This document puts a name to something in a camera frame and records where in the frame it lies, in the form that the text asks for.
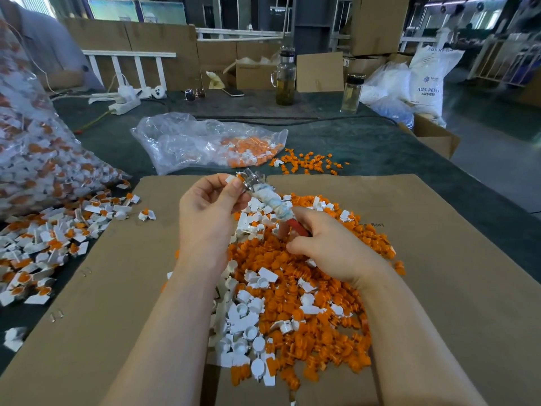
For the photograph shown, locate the glass tea jar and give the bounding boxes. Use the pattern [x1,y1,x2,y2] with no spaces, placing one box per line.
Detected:
[272,48,299,107]

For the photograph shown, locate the clear blue plastic bag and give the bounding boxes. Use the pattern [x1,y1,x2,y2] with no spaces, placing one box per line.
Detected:
[360,63,416,130]

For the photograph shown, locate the open brown cardboard box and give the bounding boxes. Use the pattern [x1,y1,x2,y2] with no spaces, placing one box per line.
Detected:
[398,114,462,161]

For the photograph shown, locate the glass bottle with black lid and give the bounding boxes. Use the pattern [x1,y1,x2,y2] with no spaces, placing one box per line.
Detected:
[340,73,366,113]

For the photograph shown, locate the large clear bag of seals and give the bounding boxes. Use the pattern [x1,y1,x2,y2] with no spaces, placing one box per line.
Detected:
[0,21,130,220]

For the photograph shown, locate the dark steel pillar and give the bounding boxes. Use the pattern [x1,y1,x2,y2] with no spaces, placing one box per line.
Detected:
[293,0,339,54]

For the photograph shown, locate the flat brown cardboard panel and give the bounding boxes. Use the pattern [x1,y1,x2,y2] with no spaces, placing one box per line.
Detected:
[296,52,345,94]

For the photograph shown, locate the brown cardboard sheet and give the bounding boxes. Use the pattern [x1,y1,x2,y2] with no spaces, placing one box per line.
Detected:
[264,174,541,406]
[0,175,272,406]

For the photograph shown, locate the silver red-handled pliers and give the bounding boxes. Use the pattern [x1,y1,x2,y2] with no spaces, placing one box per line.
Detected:
[239,169,311,242]

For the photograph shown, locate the tall brown cardboard box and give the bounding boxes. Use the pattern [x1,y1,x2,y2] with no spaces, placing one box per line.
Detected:
[351,0,411,56]

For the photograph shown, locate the person's left hand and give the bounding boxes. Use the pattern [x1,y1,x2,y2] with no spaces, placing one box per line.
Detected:
[178,173,253,280]

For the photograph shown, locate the white metal rack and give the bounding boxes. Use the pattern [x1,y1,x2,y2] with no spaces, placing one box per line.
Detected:
[469,35,541,87]

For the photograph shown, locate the small clear plastic bag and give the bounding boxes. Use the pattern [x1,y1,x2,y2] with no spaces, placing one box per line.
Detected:
[130,112,289,176]

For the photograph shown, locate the row of upright cardboard sheets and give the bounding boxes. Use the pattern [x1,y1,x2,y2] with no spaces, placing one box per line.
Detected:
[59,18,289,91]

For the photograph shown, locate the pile of orange and white parts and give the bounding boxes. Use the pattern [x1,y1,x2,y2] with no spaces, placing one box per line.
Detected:
[167,194,407,391]

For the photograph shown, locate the pile of assembled white-orange parts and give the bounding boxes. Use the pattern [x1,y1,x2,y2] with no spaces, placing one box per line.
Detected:
[0,183,140,354]

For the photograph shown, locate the open cardboard box with paper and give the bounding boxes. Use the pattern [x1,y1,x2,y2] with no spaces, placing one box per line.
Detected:
[224,55,284,91]

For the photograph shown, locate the person's left forearm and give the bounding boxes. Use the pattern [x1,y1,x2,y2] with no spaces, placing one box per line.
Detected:
[101,270,228,406]

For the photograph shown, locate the white woven sack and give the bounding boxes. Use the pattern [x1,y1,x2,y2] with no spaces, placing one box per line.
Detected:
[409,29,465,127]

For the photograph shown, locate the person's right hand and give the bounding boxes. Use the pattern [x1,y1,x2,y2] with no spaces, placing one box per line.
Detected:
[286,207,396,290]

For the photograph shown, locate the white power strip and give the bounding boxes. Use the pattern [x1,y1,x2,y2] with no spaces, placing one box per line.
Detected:
[87,84,167,116]

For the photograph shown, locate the scatter of orange offcuts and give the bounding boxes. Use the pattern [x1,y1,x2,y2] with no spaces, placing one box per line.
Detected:
[270,148,349,176]

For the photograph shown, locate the person's right forearm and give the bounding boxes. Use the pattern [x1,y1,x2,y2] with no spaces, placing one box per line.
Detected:
[359,264,490,406]

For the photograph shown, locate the white railing frame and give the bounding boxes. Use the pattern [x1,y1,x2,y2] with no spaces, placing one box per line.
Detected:
[82,50,178,91]

